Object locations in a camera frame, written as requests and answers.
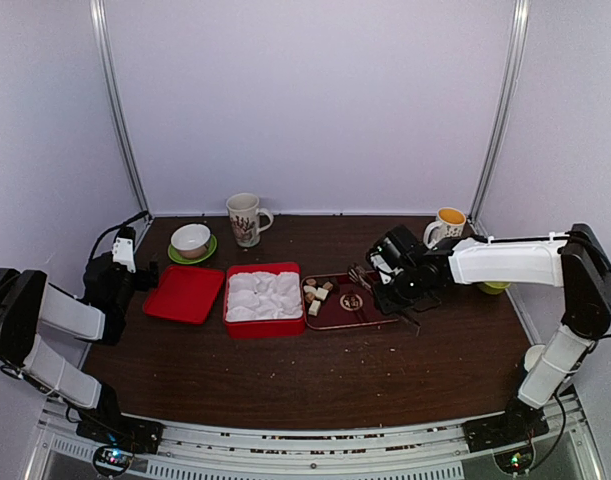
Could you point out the aluminium corner post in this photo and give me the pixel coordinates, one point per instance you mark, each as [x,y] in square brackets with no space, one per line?
[101,32]
[511,75]

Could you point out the aluminium left corner post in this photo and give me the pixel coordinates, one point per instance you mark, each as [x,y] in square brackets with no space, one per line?
[101,32]

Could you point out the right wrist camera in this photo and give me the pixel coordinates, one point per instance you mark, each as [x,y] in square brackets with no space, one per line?
[380,266]

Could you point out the red tin lid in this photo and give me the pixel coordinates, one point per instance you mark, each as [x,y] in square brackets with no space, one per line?
[185,294]

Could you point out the metal serving tongs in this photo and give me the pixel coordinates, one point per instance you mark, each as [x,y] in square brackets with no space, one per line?
[359,276]

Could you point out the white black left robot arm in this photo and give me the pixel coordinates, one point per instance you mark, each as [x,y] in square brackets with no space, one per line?
[30,303]

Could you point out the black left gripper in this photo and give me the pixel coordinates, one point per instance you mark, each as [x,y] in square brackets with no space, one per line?
[144,282]

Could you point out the aluminium front rail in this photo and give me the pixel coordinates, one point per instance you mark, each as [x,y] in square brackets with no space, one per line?
[438,450]

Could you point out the white paper cup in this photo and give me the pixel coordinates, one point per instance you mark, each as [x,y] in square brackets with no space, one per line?
[531,356]

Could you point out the white paper liners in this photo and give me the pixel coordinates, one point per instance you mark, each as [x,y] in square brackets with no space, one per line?
[263,296]

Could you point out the lime green plastic bowl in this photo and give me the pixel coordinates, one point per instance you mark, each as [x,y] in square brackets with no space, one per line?
[493,288]

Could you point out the tall coral pattern mug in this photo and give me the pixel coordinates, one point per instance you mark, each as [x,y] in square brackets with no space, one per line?
[248,219]

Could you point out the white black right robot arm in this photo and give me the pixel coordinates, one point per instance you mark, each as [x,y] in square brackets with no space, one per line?
[573,261]

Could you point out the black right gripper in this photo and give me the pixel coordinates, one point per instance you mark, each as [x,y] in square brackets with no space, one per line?
[386,304]

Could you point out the flower pattern mug yellow inside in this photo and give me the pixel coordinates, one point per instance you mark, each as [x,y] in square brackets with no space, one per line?
[448,223]

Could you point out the red tin box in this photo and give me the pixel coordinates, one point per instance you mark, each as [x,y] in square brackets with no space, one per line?
[265,329]

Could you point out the dark red lacquer tray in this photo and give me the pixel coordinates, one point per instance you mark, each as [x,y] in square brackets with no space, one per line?
[347,306]

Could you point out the aluminium right corner post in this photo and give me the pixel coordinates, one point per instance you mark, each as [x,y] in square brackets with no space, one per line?
[511,75]

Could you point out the green saucer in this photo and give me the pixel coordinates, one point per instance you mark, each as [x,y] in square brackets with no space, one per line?
[176,257]

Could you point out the white ceramic bowl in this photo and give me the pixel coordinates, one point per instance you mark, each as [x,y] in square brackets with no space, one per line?
[191,241]

